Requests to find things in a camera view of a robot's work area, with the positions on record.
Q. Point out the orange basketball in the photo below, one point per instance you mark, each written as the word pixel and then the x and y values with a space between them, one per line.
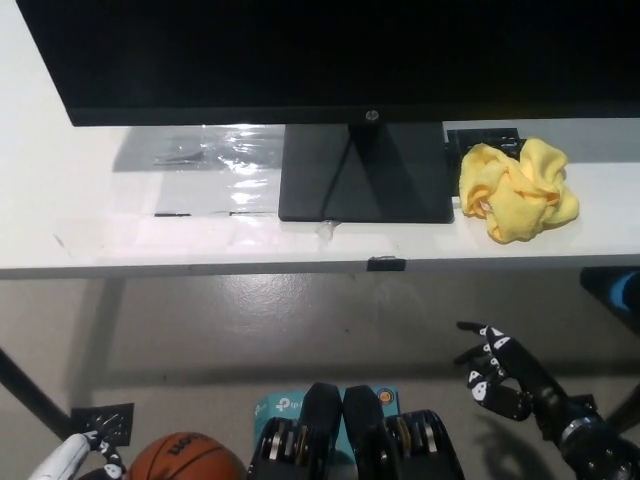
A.
pixel 185 457

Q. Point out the large black tape patch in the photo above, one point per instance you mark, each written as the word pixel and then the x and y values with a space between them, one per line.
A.
pixel 480 136

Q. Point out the black HP monitor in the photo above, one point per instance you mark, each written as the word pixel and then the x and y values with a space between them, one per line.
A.
pixel 300 50

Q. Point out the blue object at right edge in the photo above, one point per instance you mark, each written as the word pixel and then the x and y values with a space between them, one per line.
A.
pixel 597 285

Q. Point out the black robot left body block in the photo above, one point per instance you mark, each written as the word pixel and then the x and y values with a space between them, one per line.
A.
pixel 315 415

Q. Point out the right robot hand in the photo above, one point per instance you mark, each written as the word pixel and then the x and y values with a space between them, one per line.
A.
pixel 505 395

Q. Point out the crumpled clear tape bit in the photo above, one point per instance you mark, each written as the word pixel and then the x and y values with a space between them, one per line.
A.
pixel 327 229

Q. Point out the short thin black tape strip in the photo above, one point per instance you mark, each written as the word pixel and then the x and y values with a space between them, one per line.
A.
pixel 172 215

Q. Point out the teal tp-link box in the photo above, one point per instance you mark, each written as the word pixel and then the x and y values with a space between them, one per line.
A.
pixel 280 405

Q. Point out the yellow microfiber cloth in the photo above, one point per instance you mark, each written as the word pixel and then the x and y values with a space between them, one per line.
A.
pixel 525 200

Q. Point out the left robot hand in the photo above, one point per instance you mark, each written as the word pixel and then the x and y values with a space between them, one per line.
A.
pixel 70 452

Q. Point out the clear plastic film sheet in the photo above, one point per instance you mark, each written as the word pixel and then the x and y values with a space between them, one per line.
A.
pixel 240 150

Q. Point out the blue round object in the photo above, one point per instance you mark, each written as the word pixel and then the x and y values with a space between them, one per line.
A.
pixel 625 290

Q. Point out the black desk leg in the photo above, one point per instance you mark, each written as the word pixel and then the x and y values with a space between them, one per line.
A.
pixel 30 390
pixel 625 407

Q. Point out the small black tape piece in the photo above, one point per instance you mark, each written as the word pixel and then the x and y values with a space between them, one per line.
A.
pixel 386 263

